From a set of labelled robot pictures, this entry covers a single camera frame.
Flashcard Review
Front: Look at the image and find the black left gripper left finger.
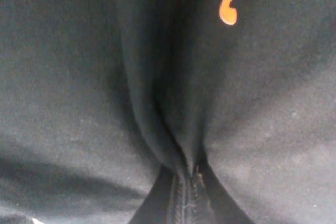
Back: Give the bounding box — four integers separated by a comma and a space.
167, 175, 190, 224

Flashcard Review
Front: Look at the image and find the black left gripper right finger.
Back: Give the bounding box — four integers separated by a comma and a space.
190, 166, 217, 224

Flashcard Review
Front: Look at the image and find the black printed t-shirt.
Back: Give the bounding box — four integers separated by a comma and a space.
1, 0, 335, 223

